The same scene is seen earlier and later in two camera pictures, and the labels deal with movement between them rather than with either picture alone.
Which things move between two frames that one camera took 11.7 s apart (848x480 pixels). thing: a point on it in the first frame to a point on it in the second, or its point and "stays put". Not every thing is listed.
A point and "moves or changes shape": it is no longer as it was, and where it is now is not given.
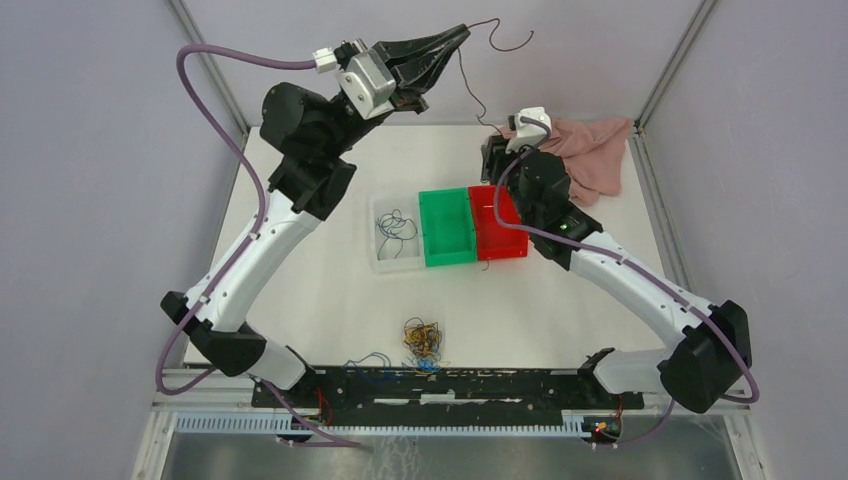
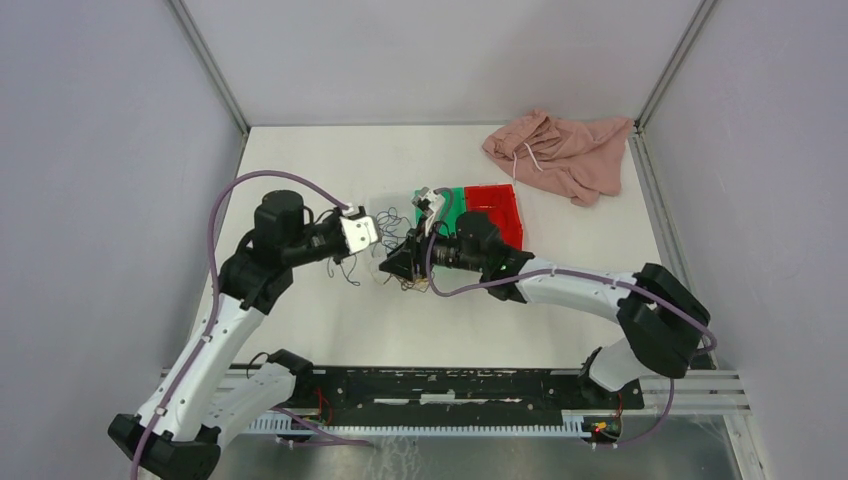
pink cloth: [590, 150] stays put
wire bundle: [423, 340] to [421, 284]
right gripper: [495, 158] to [413, 251]
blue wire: [393, 226] moves or changes shape
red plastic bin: [493, 239] stays put
